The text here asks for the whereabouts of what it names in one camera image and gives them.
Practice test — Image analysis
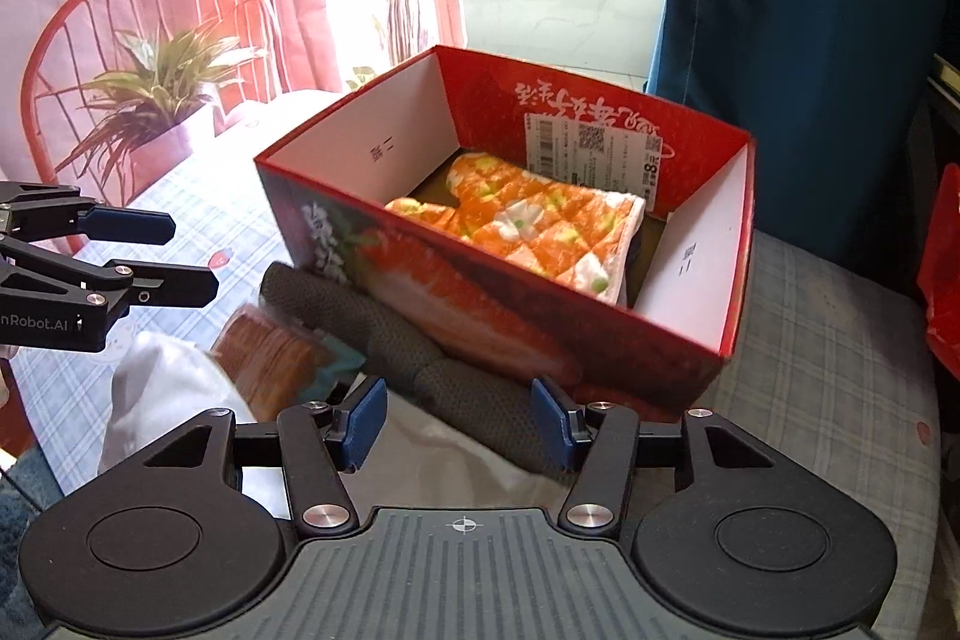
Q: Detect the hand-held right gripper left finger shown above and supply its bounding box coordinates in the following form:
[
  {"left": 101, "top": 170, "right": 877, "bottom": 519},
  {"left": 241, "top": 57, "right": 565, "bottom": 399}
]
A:
[{"left": 139, "top": 376, "right": 389, "bottom": 540}]

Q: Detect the orange printed plastic packet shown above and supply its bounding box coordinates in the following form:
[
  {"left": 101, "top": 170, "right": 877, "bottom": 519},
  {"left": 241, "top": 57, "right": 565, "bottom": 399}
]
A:
[{"left": 210, "top": 302, "right": 338, "bottom": 423}]

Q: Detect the red cardboard box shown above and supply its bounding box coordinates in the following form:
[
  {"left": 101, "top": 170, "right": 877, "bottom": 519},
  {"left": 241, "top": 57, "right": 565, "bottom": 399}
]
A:
[{"left": 253, "top": 44, "right": 755, "bottom": 420}]

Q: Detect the dark blue curtain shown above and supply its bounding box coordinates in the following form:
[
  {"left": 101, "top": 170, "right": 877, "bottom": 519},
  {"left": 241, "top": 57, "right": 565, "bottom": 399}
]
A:
[{"left": 645, "top": 0, "right": 960, "bottom": 281}]

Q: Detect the white cloth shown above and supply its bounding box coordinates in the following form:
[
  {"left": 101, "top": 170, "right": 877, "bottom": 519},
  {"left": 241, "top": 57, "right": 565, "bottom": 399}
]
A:
[
  {"left": 341, "top": 396, "right": 556, "bottom": 515},
  {"left": 97, "top": 329, "right": 260, "bottom": 498}
]

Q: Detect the small teal object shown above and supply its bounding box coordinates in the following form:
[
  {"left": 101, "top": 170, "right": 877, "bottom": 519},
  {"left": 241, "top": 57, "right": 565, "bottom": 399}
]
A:
[{"left": 304, "top": 340, "right": 370, "bottom": 402}]

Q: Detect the orange floral quilted cloth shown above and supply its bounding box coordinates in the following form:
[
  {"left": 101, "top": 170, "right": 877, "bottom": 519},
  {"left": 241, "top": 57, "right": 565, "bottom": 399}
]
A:
[{"left": 384, "top": 154, "right": 647, "bottom": 305}]

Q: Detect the grey knitted scarf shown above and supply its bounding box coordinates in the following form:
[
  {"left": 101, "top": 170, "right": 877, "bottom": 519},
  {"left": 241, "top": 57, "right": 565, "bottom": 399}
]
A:
[{"left": 259, "top": 261, "right": 578, "bottom": 480}]

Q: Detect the red plastic bag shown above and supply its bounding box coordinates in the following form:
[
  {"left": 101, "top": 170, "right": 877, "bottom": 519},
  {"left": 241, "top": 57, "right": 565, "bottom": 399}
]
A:
[{"left": 916, "top": 164, "right": 960, "bottom": 378}]

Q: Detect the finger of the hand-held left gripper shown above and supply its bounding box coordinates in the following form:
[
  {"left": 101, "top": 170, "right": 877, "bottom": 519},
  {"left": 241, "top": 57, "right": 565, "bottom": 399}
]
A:
[
  {"left": 0, "top": 237, "right": 221, "bottom": 327},
  {"left": 0, "top": 181, "right": 178, "bottom": 247}
]

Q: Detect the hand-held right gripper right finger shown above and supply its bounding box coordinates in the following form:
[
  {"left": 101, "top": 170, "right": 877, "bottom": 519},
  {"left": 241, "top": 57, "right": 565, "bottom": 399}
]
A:
[{"left": 531, "top": 376, "right": 781, "bottom": 536}]

